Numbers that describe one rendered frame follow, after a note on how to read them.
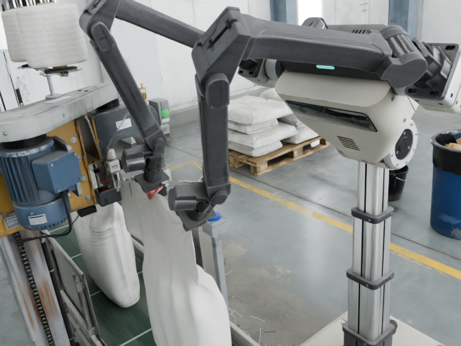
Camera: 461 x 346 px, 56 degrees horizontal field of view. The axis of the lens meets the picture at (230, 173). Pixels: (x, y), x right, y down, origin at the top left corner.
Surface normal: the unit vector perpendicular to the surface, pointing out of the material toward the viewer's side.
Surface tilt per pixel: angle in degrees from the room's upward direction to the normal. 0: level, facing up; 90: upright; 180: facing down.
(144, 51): 90
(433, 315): 0
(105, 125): 90
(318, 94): 40
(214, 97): 124
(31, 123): 90
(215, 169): 120
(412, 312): 0
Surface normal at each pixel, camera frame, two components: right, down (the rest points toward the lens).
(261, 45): 0.43, 0.76
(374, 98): -0.58, -0.52
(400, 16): -0.79, 0.29
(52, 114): 0.97, 0.00
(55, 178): 0.88, 0.10
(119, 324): -0.09, -0.92
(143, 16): 0.52, 0.45
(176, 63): 0.61, 0.25
